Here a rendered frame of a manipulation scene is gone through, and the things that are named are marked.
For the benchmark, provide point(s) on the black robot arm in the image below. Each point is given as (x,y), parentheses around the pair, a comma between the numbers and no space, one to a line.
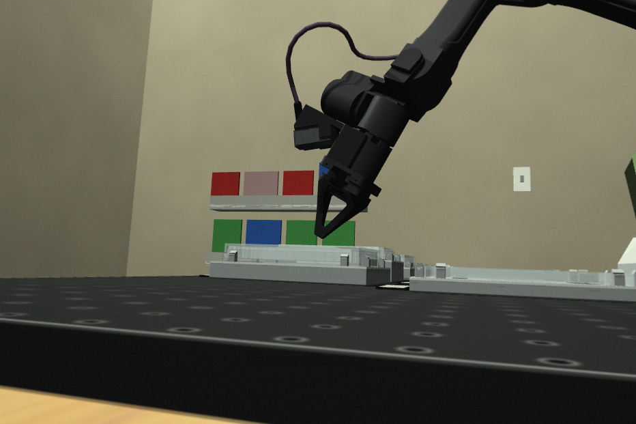
(416,82)

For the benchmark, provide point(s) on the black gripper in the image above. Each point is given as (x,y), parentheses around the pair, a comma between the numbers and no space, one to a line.
(352,185)

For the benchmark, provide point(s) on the white operator button panel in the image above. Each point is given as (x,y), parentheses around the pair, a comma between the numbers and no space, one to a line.
(628,261)

